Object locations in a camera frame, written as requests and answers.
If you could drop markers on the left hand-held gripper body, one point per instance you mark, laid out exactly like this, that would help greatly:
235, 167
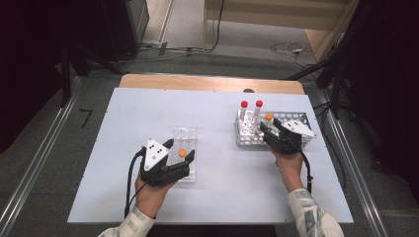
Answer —
154, 158

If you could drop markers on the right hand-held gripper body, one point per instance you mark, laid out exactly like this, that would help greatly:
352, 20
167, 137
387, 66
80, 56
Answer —
283, 141

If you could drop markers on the orange-capped test tube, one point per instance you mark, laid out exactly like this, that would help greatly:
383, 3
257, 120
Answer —
182, 153
268, 116

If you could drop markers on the clear plastic tube rack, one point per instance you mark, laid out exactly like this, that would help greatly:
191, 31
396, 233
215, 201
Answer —
184, 135

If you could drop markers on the metal perforated tube rack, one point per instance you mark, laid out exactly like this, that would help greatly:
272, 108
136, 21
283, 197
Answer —
247, 136

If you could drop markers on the red-capped test tube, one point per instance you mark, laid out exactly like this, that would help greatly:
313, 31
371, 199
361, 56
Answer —
259, 104
243, 105

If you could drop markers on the person's right hand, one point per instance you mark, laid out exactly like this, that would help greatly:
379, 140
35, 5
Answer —
291, 168

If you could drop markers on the person's left hand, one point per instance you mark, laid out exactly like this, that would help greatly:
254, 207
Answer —
150, 197

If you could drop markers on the white table board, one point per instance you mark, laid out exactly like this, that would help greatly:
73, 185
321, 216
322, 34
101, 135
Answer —
141, 112

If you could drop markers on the wooden table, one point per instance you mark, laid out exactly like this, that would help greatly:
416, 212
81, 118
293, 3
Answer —
204, 82

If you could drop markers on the black metal stand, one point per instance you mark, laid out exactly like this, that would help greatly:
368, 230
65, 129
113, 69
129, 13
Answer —
66, 79
334, 79

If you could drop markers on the person's dark clothing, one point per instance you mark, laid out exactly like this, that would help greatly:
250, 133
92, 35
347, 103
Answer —
217, 231

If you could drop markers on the light wooden furniture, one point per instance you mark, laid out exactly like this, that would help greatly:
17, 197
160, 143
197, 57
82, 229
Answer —
270, 15

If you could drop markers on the black cabinet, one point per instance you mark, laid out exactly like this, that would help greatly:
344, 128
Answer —
118, 29

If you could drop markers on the aluminium floor rail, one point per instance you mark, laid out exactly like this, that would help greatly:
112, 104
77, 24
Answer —
36, 158
359, 191

